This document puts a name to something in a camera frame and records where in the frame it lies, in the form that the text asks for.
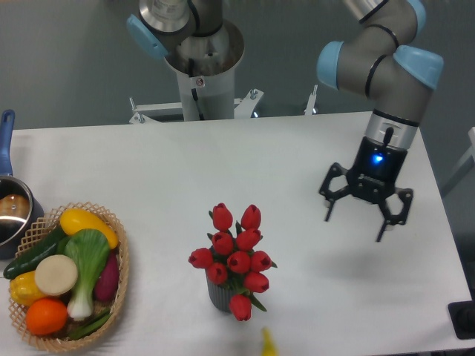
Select white metal base frame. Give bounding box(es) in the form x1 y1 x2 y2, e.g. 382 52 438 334
128 85 319 124

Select purple sweet potato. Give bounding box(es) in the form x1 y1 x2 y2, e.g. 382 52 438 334
94 252 119 302

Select yellow object at bottom edge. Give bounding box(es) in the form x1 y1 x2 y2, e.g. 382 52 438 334
261 327 279 356

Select green bok choy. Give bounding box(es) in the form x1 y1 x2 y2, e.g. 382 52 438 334
65 228 110 320

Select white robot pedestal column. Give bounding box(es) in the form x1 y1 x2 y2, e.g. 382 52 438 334
166 20 244 122

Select beige round disc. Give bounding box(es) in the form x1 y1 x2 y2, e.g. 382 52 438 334
34 254 78 297

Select green onion stalk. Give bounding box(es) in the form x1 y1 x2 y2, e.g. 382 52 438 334
68 309 111 340

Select white frame at right edge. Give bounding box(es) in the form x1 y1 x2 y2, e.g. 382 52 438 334
440 127 474 198

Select dark green cucumber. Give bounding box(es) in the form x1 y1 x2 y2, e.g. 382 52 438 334
3 226 67 280

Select dark grey ribbed vase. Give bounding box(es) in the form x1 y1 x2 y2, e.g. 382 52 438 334
206 278 238 314

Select yellow squash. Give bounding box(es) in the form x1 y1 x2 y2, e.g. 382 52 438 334
59 208 119 250

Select black box at table edge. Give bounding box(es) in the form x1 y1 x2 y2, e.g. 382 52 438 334
448 300 474 340

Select yellow bell pepper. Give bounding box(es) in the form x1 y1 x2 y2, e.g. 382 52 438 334
10 271 47 306

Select blue handled saucepan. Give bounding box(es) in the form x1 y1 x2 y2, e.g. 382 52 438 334
1 109 44 260

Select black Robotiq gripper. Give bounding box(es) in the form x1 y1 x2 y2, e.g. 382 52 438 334
318 136 415 243

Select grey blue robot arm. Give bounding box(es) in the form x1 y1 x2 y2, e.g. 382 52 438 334
126 1 444 228

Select orange fruit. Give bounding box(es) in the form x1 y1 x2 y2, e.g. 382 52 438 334
25 297 68 336

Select woven wicker basket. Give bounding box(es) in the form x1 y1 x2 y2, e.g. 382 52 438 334
8 202 129 353

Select red tulip bouquet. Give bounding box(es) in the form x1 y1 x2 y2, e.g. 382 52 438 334
188 202 277 321

